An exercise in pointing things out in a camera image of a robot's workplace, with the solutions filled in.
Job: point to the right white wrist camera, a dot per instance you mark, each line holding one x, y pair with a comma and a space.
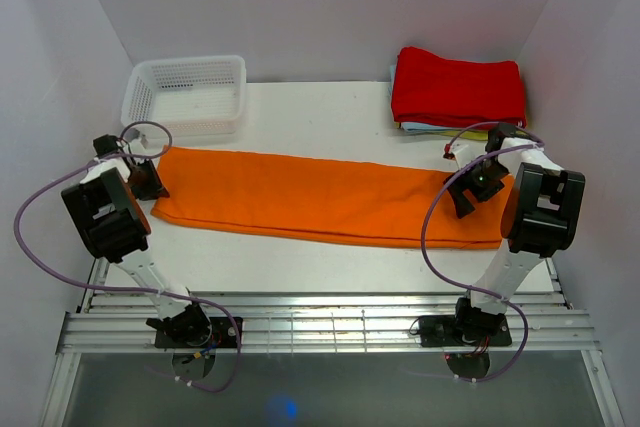
460, 154

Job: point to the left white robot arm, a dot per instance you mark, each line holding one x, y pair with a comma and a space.
105, 209

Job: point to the white plastic basket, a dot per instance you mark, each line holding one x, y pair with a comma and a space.
190, 96

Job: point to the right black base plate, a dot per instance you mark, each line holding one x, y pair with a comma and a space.
444, 331

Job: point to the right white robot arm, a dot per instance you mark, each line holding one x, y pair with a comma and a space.
540, 218

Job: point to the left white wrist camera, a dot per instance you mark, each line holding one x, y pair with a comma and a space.
136, 143

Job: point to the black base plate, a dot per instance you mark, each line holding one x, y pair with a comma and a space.
221, 333
444, 331

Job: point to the yellow-green folded trousers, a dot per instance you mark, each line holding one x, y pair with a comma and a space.
473, 135

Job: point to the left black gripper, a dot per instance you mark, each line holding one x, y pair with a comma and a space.
156, 189

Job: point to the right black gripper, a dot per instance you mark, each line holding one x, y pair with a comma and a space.
461, 203

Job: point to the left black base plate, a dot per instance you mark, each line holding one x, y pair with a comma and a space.
221, 333

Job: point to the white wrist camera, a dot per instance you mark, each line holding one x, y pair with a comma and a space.
460, 154
136, 143

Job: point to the orange trousers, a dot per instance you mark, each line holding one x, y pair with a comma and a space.
332, 201

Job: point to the aluminium rail frame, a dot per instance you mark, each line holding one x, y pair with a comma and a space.
330, 334

